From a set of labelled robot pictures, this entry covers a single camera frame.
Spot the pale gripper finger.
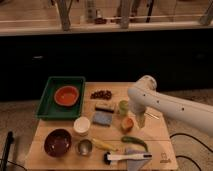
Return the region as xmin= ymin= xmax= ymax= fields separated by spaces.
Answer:
xmin=136 ymin=113 xmax=146 ymax=128

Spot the red yellow apple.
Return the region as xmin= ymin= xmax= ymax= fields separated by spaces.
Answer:
xmin=121 ymin=117 xmax=134 ymax=132

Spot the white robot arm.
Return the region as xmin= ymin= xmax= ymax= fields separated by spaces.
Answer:
xmin=127 ymin=75 xmax=213 ymax=137

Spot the green plastic cup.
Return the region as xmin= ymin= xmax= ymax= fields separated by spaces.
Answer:
xmin=118 ymin=100 xmax=129 ymax=117

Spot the white paper cup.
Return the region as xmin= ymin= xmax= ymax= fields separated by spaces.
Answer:
xmin=73 ymin=117 xmax=91 ymax=136

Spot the small metal cup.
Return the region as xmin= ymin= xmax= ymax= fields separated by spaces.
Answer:
xmin=77 ymin=139 xmax=93 ymax=156

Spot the silver fork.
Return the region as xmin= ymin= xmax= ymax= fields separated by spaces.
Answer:
xmin=145 ymin=112 xmax=160 ymax=120

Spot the green chili pepper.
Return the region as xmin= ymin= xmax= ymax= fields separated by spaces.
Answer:
xmin=121 ymin=136 xmax=149 ymax=152

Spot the black white eraser block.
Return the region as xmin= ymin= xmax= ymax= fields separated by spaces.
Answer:
xmin=95 ymin=104 xmax=114 ymax=113

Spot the blue sponge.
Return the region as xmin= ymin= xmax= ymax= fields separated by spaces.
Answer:
xmin=92 ymin=112 xmax=112 ymax=126

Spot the bunch of dark grapes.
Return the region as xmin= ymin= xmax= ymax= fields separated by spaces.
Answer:
xmin=90 ymin=90 xmax=112 ymax=100

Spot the grey cloth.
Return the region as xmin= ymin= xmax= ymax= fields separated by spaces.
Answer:
xmin=125 ymin=148 xmax=152 ymax=171

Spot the yellow banana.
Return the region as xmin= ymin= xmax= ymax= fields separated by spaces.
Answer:
xmin=92 ymin=138 xmax=117 ymax=151

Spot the orange bowl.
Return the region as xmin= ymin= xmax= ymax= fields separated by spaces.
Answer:
xmin=54 ymin=86 xmax=79 ymax=107

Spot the green plastic tray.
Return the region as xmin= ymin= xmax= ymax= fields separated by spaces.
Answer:
xmin=36 ymin=76 xmax=85 ymax=121

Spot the dark maroon bowl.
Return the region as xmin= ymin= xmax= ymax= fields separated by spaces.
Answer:
xmin=44 ymin=129 xmax=72 ymax=158

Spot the black stand pole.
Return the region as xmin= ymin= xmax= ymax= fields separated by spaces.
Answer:
xmin=0 ymin=131 xmax=14 ymax=171

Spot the black cable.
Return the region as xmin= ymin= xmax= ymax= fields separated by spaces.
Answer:
xmin=169 ymin=132 xmax=213 ymax=171

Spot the white handled brush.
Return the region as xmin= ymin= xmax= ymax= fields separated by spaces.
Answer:
xmin=103 ymin=152 xmax=152 ymax=164

